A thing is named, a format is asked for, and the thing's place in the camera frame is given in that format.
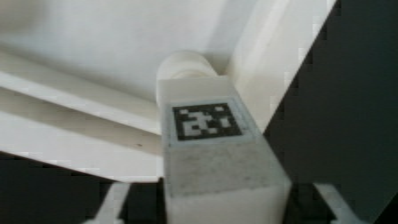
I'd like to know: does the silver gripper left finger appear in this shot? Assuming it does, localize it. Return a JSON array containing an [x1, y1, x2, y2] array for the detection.
[[86, 183, 131, 224]]

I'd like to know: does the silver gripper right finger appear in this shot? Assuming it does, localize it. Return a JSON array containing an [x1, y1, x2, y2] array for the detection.
[[290, 182, 370, 224]]

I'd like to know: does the white leg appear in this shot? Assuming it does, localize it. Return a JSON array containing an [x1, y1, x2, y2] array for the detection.
[[157, 51, 292, 224]]

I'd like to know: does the white square table top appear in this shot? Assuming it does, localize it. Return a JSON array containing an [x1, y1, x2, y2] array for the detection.
[[0, 0, 338, 182]]

